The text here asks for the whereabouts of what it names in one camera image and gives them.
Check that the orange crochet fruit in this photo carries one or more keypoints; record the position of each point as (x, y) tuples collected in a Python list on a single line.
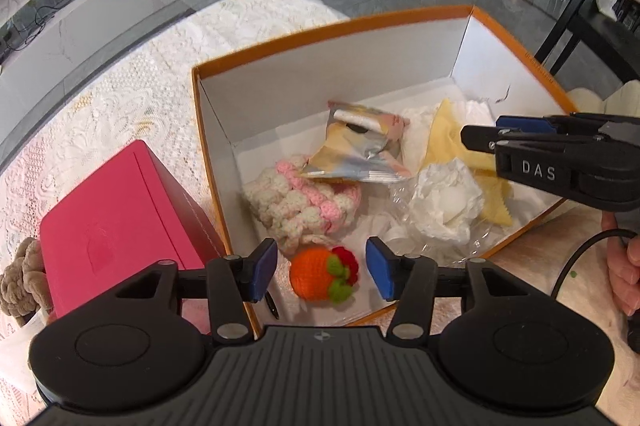
[(312, 273)]

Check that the cream dotted cloth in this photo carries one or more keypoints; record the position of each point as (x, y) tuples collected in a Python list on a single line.
[(560, 356)]

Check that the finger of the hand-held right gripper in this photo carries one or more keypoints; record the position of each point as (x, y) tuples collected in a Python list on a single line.
[(522, 124), (480, 138)]

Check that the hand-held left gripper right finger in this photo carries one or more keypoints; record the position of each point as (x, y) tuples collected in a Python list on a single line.
[(382, 268)]

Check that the black pen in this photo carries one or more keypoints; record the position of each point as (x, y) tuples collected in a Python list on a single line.
[(271, 304)]

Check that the black chair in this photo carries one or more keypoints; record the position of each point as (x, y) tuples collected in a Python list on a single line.
[(585, 36)]

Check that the white marble television console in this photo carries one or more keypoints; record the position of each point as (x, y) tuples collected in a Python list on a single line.
[(125, 1)]

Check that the pink white crochet piece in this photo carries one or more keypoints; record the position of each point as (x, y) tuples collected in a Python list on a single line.
[(295, 206)]

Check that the white lace tablecloth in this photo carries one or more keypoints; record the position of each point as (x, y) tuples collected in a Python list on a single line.
[(150, 81)]

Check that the person's right hand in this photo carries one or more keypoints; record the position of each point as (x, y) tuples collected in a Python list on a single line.
[(625, 266)]

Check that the red cube box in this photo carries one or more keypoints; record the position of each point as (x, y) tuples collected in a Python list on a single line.
[(120, 216)]

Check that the orange cardboard box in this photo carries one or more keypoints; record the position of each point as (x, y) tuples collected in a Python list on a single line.
[(340, 56)]

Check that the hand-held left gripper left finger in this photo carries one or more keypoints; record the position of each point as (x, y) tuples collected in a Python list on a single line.
[(262, 271)]

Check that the yellow zigzag-edged cloth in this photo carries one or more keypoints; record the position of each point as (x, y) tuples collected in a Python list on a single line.
[(445, 141)]

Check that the foil snack packet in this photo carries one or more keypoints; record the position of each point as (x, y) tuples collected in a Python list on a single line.
[(350, 151)]

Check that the white flower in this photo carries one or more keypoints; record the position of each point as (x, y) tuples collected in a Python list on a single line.
[(445, 198)]

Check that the cream fuzzy chair cushion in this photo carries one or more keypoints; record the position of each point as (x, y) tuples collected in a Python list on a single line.
[(625, 98)]

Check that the brown plush toy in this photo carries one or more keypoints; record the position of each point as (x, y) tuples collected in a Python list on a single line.
[(22, 278)]

